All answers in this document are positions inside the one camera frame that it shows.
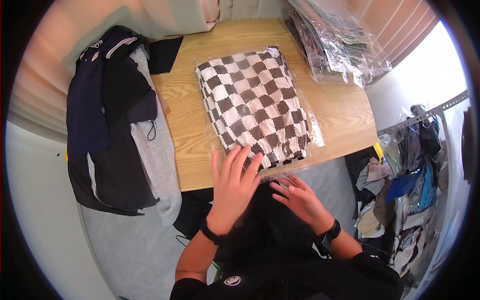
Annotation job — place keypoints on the person's right thumb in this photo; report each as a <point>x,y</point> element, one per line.
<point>280,198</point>

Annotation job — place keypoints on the pale folded fabric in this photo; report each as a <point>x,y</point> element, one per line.
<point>213,13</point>

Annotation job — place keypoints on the navy garment with striped collar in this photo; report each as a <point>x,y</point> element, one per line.
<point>97,93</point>

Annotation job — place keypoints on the person's right index finger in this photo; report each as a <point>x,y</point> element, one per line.
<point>280,186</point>

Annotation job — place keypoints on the pink window blind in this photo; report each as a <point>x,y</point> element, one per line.
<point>390,30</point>
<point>37,86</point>

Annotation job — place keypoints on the person's right middle finger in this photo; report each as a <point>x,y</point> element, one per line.
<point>290,179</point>

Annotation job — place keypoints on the stack of clear bagged garments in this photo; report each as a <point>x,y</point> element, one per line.
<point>333,41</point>

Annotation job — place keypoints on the person's left little finger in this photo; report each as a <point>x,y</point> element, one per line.
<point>215,167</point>

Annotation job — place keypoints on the black garment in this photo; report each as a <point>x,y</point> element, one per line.
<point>116,180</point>

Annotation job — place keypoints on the person's left index finger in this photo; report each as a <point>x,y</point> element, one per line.
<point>255,168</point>

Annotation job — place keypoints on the black wrist band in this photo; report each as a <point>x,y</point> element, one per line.
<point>212,234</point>
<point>330,231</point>

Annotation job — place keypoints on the person's left ring finger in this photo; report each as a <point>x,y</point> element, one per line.
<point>230,161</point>

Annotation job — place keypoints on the person's left middle finger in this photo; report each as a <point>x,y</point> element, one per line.
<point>243,162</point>

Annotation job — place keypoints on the person's right hand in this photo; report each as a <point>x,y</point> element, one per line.
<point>303,204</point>

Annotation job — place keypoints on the person's body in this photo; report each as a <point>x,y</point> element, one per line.
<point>300,279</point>

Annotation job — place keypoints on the metal rack full of clothes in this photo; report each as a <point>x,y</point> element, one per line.
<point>408,187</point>

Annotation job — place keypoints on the bagged brown white checkered garment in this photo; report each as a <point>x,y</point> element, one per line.
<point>255,105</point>

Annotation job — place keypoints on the person's left hand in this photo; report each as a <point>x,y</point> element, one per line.
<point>230,195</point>

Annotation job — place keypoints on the black cloth piece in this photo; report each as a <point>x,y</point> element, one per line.
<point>165,54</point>

